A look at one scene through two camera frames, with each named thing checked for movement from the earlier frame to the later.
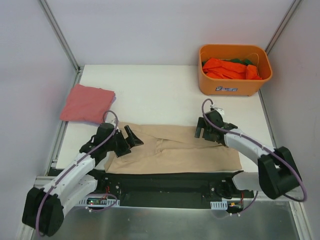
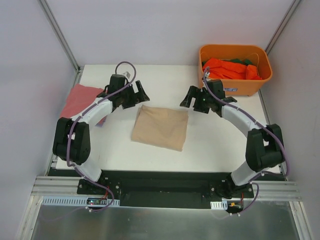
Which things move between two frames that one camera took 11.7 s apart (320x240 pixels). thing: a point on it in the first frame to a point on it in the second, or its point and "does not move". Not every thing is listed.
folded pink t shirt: (87, 103) does not move
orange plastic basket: (259, 54) does not move
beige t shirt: (160, 148) to (162, 127)
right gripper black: (206, 132) to (197, 100)
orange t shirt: (215, 68) does not move
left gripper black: (124, 144) to (133, 97)
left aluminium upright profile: (60, 34) does not move
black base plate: (168, 190) does not move
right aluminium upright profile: (283, 24) does not move
